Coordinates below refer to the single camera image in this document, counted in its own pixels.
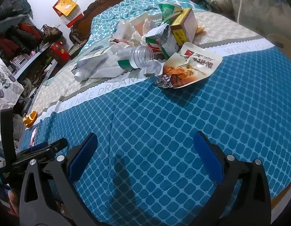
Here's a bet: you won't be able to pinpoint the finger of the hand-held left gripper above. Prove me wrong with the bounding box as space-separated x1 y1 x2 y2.
0 108 17 164
17 138 69 158

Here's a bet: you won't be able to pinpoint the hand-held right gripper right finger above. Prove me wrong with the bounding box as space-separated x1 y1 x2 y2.
193 131 272 226

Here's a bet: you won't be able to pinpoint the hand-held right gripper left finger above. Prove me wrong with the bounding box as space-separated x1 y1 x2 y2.
19 132 106 226

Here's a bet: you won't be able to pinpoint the clear plastic salt packet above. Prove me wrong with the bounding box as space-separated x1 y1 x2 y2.
145 25 181 61

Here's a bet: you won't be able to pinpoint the crushed green can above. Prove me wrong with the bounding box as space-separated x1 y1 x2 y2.
158 2 182 25

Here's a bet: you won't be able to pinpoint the person's left hand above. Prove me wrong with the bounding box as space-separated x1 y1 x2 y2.
7 189 21 217

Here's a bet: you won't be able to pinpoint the floral printed cloth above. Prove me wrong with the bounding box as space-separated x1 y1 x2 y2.
0 52 25 111

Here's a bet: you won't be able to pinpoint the teal patterned bed sheet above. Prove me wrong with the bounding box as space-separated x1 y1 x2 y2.
18 0 291 226

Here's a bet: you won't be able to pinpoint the white clothes shelf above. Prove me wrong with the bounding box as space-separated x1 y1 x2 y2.
0 0 73 88

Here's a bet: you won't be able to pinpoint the clear bottle white cap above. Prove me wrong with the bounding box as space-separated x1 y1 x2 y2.
74 52 127 82

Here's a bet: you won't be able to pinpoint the dark red clothes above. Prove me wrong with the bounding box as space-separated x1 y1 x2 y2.
0 36 19 57

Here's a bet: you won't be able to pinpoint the white orange snack packet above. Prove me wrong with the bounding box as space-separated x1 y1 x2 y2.
151 42 223 89

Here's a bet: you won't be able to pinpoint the red box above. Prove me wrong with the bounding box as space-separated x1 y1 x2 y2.
50 42 71 63

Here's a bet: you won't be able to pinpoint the red jacket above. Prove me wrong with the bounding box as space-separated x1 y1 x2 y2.
17 23 43 43

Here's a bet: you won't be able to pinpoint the brown handbag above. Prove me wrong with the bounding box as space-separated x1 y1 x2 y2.
42 24 64 43

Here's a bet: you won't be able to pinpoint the clear bottle green label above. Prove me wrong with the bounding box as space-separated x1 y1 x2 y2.
117 46 156 70

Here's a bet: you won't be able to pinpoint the dark folded clothes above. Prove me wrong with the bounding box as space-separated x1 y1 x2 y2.
0 0 32 17

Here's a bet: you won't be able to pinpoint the carved wooden headboard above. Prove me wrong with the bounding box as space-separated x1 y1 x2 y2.
69 0 151 46

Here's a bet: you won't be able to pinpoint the yellow brown cardboard box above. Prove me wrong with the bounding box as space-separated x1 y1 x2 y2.
170 8 198 47

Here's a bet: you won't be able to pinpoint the yellow paper bag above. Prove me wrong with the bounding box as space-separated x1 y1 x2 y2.
53 0 78 17

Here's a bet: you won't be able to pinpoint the pink white plastic wrapper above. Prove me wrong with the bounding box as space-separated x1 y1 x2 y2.
134 18 160 38

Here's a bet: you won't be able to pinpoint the wall calendar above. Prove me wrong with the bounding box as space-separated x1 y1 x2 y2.
57 5 84 28

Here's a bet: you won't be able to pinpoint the white cable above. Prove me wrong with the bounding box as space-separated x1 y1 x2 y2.
237 0 245 23

